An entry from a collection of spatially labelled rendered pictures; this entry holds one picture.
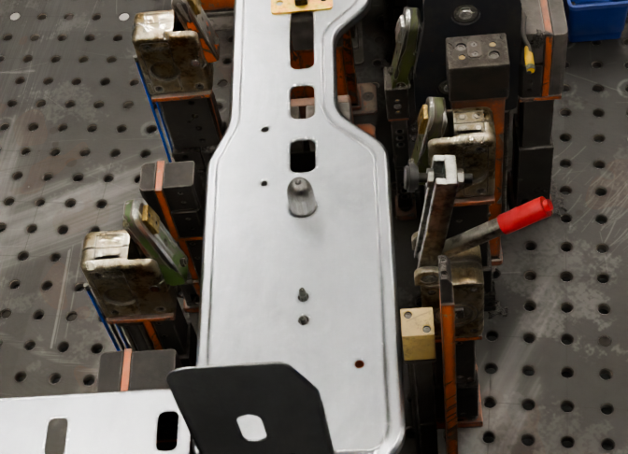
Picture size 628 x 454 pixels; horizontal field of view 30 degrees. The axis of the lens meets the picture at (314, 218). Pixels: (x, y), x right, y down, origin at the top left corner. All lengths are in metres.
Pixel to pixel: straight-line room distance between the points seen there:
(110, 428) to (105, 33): 0.96
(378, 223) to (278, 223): 0.12
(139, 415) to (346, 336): 0.24
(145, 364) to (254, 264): 0.17
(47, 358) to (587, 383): 0.74
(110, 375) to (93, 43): 0.86
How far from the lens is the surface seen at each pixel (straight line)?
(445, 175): 1.13
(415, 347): 1.23
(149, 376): 1.32
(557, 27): 1.45
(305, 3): 1.60
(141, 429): 1.27
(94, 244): 1.35
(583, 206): 1.75
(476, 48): 1.36
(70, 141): 1.93
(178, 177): 1.45
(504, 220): 1.20
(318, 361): 1.27
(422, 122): 1.33
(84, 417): 1.30
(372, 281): 1.32
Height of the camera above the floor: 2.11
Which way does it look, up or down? 54 degrees down
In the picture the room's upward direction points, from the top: 11 degrees counter-clockwise
